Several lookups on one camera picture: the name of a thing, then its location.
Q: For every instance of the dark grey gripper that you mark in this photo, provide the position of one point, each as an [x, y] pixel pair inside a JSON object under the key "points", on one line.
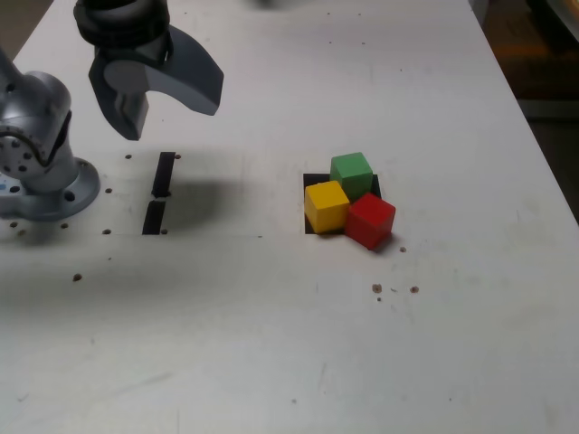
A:
{"points": [[154, 50]]}

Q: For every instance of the yellow cube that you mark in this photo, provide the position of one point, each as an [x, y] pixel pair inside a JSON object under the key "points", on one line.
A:
{"points": [[326, 205]]}

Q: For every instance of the green cube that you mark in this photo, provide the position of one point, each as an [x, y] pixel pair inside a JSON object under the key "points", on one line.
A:
{"points": [[350, 165]]}

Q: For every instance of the red cube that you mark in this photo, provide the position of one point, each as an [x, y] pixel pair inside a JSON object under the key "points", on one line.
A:
{"points": [[368, 221]]}

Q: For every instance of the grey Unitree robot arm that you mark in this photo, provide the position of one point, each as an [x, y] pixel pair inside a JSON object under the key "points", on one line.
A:
{"points": [[36, 113]]}

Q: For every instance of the black tape square outline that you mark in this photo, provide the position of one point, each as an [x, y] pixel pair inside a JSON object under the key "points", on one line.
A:
{"points": [[310, 178]]}

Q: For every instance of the black tape strip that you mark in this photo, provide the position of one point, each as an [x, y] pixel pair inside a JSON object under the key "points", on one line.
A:
{"points": [[163, 176]]}

